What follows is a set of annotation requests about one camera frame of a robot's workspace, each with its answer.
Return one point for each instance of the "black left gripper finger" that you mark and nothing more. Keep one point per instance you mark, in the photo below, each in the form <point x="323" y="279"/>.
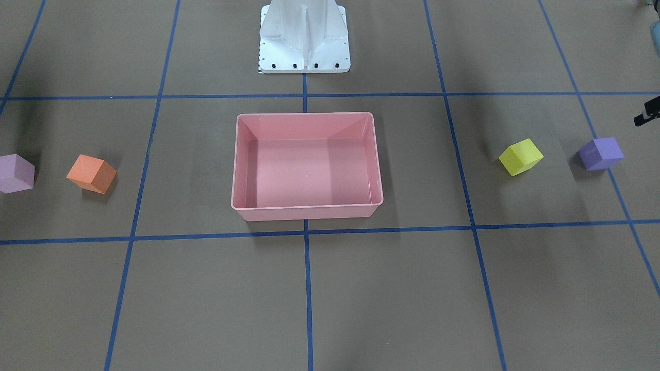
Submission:
<point x="650" y="112"/>

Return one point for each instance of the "purple foam block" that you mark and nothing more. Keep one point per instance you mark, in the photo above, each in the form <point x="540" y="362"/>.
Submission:
<point x="600" y="154"/>

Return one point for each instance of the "yellow foam block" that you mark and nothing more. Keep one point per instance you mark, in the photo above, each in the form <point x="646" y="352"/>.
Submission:
<point x="520" y="157"/>

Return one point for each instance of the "orange foam block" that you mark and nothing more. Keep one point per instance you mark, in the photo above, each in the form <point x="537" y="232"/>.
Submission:
<point x="92" y="174"/>

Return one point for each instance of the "pink plastic bin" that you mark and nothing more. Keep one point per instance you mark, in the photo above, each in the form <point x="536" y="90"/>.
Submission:
<point x="306" y="166"/>

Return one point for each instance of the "light pink foam block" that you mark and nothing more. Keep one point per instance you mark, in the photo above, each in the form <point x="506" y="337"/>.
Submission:
<point x="17" y="174"/>

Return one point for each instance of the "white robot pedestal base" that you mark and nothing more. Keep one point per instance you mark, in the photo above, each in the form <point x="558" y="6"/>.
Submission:
<point x="303" y="37"/>

